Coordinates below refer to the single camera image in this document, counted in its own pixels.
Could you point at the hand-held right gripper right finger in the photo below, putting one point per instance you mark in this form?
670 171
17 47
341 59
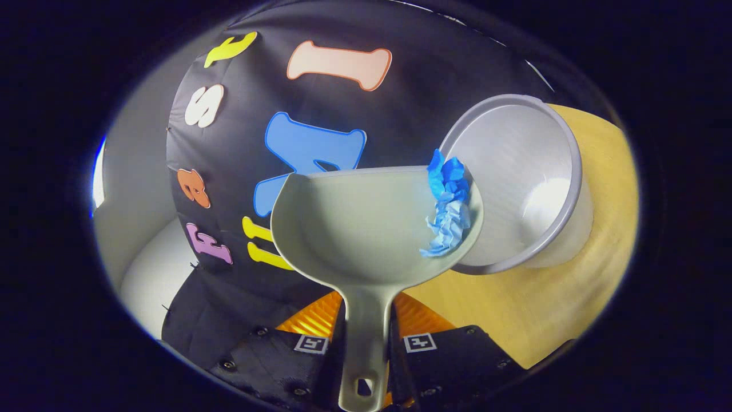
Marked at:
452 366

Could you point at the grey plastic dustpan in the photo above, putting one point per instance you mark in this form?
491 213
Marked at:
354 229

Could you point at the black backdrop cloth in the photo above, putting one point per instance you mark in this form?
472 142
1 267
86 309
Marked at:
240 137

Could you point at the white ribbed garbage bin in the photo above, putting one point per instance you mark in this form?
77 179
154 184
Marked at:
514 160

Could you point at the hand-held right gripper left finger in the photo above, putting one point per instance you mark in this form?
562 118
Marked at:
274 360

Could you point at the wooden desktop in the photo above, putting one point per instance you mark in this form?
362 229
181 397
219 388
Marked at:
543 309

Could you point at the light blue paper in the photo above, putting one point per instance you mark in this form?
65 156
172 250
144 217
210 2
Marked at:
449 229

